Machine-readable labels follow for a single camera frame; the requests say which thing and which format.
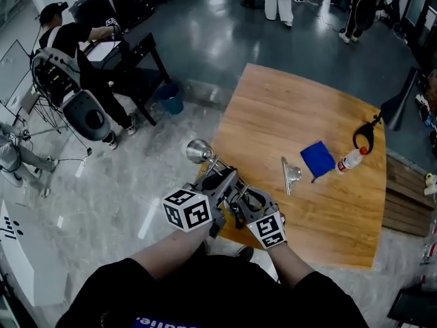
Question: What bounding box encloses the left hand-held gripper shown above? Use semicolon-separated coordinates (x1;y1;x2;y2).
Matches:
163;169;238;238

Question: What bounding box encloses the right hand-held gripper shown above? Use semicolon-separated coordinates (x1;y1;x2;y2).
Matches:
238;188;287;249

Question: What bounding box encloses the silver desk lamp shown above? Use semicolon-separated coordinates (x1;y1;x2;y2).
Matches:
185;137;264;230

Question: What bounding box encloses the person's left forearm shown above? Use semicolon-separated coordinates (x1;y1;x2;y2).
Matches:
131;222;214;282

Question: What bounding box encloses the person's right forearm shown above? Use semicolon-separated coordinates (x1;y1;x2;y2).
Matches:
268;241;317;290

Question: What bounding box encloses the silver binder clip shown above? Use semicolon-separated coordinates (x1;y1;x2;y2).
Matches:
280;155;303;197

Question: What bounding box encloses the person's black shoe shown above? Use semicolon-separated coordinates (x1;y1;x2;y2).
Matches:
235;245;255;262

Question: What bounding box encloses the blue cloth pouch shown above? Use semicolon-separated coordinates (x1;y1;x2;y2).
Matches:
299;140;337;184

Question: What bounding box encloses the teal waste bin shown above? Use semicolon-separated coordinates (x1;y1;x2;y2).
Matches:
157;83;184;115

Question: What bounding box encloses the person's black t-shirt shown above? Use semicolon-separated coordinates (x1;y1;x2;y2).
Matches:
54;254;369;328

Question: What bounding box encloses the plastic water bottle red cap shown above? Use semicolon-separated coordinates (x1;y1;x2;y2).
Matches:
335;146;369;176

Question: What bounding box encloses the black work table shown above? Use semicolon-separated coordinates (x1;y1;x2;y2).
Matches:
85;32;171;126

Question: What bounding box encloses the wooden slat bench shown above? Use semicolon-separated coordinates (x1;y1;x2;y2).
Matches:
381;154;437;238

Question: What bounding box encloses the black chair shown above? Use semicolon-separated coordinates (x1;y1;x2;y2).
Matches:
387;285;437;328

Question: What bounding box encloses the black equipment case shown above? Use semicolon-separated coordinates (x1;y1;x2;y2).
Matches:
102;0;156;30

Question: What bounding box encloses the white cabinet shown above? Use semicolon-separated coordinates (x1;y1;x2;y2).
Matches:
0;199;68;308

